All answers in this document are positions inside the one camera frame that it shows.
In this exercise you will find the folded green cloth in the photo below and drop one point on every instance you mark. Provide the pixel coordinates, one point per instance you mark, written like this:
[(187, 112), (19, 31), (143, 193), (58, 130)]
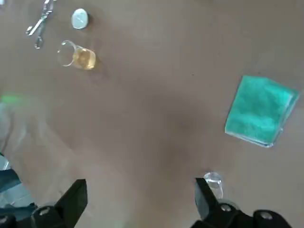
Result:
[(259, 109)]

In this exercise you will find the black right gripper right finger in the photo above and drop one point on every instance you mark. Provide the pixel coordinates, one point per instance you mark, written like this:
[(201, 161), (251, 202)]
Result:
[(213, 213)]

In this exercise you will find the glass beaker with amber liquid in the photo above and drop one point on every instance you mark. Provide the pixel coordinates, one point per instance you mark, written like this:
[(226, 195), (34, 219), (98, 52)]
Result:
[(83, 59)]

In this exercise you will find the small white porcelain dish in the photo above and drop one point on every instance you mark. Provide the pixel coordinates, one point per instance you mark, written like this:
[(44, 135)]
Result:
[(80, 19)]

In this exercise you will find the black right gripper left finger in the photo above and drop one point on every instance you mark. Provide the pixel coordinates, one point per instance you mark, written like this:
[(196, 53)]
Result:
[(66, 209)]

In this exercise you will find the metal crucible tongs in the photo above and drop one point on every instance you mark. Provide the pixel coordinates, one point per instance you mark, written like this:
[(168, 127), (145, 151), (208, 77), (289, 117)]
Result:
[(39, 26)]

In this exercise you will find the small glass beaker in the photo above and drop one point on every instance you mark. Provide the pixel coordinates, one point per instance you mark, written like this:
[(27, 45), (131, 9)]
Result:
[(213, 181)]

